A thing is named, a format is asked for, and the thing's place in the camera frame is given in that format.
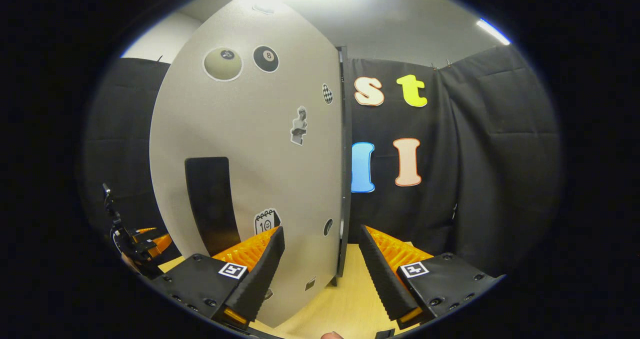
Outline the ceiling light panel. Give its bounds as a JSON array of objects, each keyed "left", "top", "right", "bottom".
[{"left": 476, "top": 18, "right": 512, "bottom": 46}]

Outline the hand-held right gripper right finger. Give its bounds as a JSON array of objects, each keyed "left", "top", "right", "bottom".
[{"left": 358, "top": 224, "right": 506, "bottom": 330}]

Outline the black door handle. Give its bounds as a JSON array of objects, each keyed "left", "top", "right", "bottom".
[{"left": 184, "top": 156, "right": 242, "bottom": 257}]

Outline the grey cabinet door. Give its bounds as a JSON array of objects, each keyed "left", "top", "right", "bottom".
[{"left": 149, "top": 0, "right": 346, "bottom": 329}]

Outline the black backdrop cloth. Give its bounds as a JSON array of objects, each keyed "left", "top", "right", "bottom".
[{"left": 82, "top": 44, "right": 561, "bottom": 280}]

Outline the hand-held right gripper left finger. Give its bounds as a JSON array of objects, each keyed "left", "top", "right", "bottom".
[{"left": 151, "top": 225, "right": 286, "bottom": 330}]

